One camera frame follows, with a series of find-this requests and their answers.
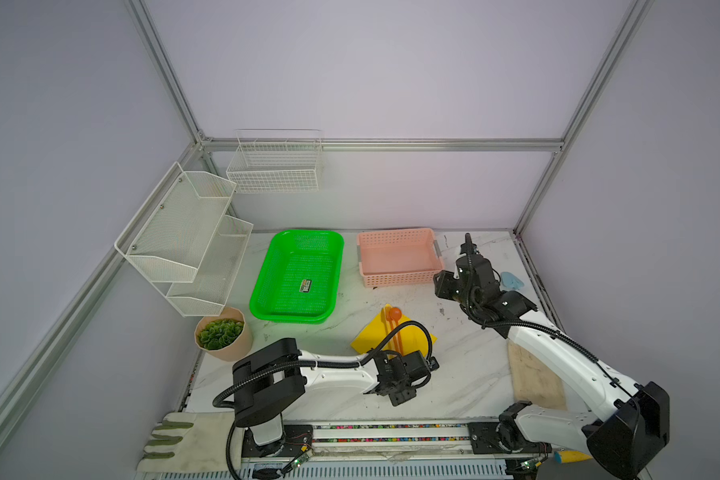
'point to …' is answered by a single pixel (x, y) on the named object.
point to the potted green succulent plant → (226, 337)
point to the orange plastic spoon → (395, 314)
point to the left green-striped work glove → (193, 442)
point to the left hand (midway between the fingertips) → (400, 383)
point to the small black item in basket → (305, 285)
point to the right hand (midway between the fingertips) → (436, 275)
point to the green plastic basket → (299, 278)
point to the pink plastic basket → (398, 258)
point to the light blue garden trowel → (511, 281)
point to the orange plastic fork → (388, 315)
